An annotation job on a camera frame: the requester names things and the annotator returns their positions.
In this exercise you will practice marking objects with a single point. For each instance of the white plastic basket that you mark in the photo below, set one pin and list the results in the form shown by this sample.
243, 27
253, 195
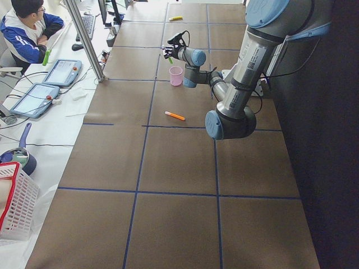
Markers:
18, 198

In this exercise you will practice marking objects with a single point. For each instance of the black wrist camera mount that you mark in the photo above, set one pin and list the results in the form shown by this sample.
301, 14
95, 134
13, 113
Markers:
177, 39

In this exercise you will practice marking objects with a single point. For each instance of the pink mesh pen holder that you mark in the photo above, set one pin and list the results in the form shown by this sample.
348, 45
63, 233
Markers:
176, 75

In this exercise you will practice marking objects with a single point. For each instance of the near blue teach pendant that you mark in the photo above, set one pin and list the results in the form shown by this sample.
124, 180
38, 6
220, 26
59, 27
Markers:
35, 101

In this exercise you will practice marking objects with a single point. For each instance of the orange highlighter pen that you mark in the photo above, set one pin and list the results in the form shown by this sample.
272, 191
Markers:
173, 115

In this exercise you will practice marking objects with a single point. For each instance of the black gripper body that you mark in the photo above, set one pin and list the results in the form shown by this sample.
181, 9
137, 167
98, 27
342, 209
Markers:
174, 52

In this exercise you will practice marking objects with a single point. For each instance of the seated person blue jacket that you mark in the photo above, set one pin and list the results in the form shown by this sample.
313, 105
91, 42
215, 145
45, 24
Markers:
26, 28

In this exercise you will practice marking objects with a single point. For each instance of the yellow highlighter pen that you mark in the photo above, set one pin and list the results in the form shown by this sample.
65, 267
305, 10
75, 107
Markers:
176, 18

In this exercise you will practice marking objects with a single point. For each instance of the black computer mouse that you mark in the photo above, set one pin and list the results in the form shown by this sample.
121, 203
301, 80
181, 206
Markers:
77, 47

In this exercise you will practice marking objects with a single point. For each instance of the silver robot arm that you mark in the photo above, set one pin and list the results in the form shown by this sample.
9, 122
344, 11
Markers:
269, 24

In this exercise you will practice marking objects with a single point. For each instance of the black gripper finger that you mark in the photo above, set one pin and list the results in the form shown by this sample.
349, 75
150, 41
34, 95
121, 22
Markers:
167, 51

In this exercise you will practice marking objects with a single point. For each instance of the aluminium frame post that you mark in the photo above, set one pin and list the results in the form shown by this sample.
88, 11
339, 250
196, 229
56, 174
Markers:
84, 38

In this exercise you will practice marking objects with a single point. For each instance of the far blue teach pendant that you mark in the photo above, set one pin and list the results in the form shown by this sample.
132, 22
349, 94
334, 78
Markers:
63, 72

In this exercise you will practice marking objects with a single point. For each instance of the black keyboard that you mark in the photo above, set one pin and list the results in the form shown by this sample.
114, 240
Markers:
89, 23

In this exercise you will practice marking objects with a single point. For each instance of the blue teach pendant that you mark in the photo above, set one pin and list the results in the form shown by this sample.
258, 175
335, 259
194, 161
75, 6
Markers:
63, 72
35, 101

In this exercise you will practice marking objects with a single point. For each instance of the blue saucepan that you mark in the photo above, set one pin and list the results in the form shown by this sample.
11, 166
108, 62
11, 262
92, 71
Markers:
20, 154

